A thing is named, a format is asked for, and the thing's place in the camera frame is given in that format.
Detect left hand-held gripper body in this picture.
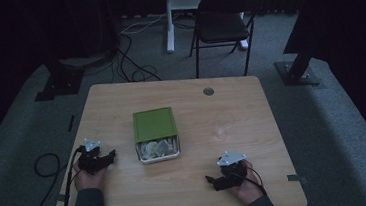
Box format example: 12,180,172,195
75,136,107,176

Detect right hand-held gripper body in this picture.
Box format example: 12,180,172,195
215,149,251,190

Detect person's left hand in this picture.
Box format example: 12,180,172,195
72,165,110,195

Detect person's right hand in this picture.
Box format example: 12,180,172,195
226,157,267,206

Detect small black floor strip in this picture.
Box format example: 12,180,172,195
66,114,77,133

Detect crumpled paper scraps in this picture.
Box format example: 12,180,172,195
136,137,179,161

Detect white bin with green lid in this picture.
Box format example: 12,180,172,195
131,105,183,166

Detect black folding chair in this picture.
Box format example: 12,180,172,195
184,0,272,81

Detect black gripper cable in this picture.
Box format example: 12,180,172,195
243,164,267,198
43,145,91,206

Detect black looped floor cable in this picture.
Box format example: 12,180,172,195
20,150,72,206

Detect black stand with base plate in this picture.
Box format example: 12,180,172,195
31,56,88,103
273,49,322,90

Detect black floor cables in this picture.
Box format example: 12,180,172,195
107,30,163,86

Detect white floor cable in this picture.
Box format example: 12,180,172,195
118,12,170,36

